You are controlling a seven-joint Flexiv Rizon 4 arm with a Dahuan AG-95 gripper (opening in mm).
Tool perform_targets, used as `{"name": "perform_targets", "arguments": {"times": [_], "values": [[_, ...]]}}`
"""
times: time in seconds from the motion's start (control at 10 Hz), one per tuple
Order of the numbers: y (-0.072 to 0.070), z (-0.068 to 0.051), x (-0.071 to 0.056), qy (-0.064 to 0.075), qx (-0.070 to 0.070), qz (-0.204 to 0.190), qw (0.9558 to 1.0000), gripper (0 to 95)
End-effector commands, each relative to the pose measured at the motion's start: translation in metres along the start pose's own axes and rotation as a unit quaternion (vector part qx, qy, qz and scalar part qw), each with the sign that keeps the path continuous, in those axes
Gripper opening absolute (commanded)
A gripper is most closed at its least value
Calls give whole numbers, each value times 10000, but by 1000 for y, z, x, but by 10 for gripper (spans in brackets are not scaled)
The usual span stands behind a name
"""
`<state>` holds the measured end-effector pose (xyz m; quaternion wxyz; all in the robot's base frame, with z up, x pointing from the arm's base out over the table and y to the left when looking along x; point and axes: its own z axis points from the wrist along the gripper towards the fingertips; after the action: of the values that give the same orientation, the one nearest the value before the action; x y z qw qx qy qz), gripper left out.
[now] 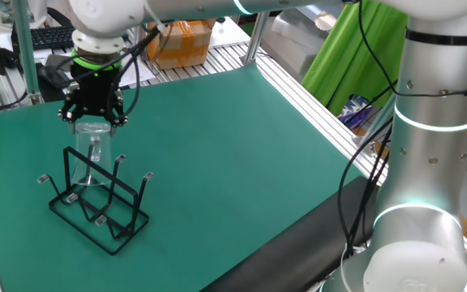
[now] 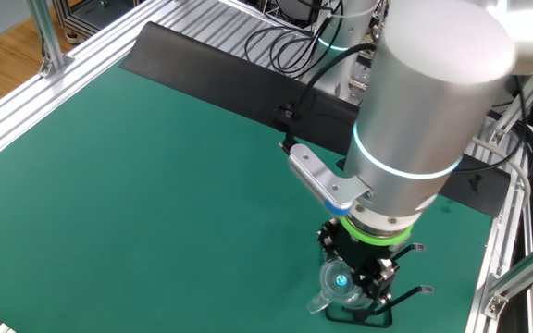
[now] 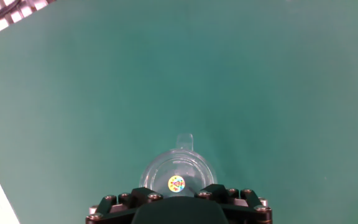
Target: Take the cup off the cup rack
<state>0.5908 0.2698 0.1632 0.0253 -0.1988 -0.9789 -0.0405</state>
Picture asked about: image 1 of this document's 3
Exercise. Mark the green table mat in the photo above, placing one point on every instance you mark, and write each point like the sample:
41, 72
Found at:
217, 162

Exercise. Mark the taped cardboard box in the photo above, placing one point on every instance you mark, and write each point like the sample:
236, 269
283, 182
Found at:
181, 44

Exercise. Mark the aluminium profile table frame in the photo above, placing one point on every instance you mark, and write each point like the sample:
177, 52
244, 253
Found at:
326, 121

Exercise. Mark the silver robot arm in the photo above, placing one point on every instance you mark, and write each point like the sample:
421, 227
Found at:
432, 162

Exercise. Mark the blue patterned bag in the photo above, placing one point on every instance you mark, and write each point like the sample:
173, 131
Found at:
355, 109

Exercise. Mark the black rubber strip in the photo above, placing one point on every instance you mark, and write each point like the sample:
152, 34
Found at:
298, 243

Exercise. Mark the bright green cloth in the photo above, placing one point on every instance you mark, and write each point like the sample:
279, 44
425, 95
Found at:
351, 61

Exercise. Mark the white plastic container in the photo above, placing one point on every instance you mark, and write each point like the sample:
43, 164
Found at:
294, 44

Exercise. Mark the aluminium frame post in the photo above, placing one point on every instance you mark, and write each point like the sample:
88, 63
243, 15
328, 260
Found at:
255, 38
26, 48
375, 121

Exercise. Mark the grey flat pad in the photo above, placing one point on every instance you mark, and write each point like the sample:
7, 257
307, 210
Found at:
57, 61

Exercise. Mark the black computer mouse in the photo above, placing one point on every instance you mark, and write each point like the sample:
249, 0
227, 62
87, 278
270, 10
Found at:
51, 77

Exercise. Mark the black keyboard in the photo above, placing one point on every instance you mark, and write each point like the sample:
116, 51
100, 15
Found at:
47, 37

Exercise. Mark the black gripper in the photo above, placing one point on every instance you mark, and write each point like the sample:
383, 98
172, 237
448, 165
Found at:
93, 93

